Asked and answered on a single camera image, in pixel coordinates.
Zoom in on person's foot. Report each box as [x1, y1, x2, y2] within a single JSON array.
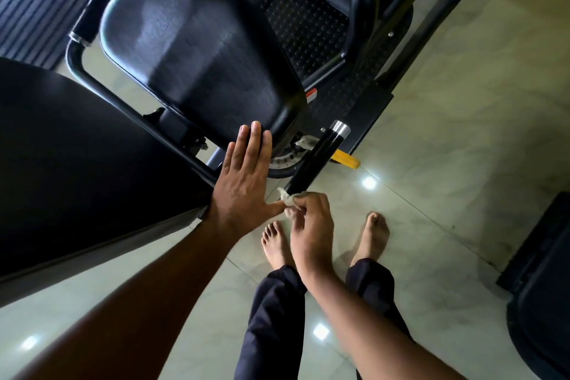
[[260, 220, 296, 271], [349, 211, 391, 267]]

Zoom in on person's right forearm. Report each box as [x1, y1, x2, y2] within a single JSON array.
[[305, 268, 466, 380]]

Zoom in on person's left hand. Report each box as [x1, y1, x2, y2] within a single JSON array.
[[202, 120, 288, 242]]

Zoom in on black studded footplate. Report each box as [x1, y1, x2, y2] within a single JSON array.
[[256, 0, 415, 144]]

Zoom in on person's black shorts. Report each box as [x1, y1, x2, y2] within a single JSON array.
[[233, 258, 415, 380]]

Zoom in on dark shrouded seated machine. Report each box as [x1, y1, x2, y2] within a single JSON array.
[[496, 191, 570, 380]]

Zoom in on person's right foot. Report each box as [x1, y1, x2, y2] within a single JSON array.
[[349, 211, 391, 267]]

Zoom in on person's right hand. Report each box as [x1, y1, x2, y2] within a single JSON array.
[[284, 191, 335, 280]]

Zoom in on person's left foot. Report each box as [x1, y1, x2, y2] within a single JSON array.
[[260, 220, 296, 271]]

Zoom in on black wedge seat pad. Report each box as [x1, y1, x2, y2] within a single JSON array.
[[99, 0, 309, 158]]

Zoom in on yellow seat lever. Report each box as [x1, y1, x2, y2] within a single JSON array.
[[331, 148, 362, 170]]

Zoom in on person's left forearm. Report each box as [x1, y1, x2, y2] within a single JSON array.
[[13, 219, 241, 380]]

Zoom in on black seat handlebar chrome rings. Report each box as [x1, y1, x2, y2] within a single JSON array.
[[65, 0, 352, 196]]

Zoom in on white cleaning wipe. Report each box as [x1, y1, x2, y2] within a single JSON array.
[[277, 187, 308, 208]]

